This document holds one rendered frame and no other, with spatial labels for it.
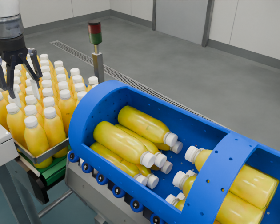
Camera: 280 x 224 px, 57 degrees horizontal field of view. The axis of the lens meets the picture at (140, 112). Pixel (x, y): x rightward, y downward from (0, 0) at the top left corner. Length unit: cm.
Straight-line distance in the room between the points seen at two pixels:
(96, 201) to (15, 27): 60
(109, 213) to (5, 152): 39
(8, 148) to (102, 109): 32
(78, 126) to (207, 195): 40
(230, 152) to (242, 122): 228
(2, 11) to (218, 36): 390
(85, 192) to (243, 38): 365
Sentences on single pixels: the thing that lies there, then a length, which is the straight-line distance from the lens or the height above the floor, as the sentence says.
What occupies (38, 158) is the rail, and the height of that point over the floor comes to 97.
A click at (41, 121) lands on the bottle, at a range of 100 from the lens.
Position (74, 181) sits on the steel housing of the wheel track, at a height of 87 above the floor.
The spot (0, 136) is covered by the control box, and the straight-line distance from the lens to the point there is 90.
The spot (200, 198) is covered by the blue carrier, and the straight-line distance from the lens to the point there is 57.
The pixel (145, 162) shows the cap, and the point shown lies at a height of 111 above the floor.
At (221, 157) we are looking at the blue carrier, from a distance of 58.
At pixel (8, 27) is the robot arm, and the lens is 83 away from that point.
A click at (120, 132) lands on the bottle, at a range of 75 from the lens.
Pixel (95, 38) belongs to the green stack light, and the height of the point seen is 119.
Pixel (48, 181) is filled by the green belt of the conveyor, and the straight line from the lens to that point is 102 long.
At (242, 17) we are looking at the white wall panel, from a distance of 422.
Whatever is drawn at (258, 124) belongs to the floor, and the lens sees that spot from 290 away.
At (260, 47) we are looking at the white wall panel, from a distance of 418.
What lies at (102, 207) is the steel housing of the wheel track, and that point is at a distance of 93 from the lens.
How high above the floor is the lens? 162
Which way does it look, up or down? 35 degrees down
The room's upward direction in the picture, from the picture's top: straight up
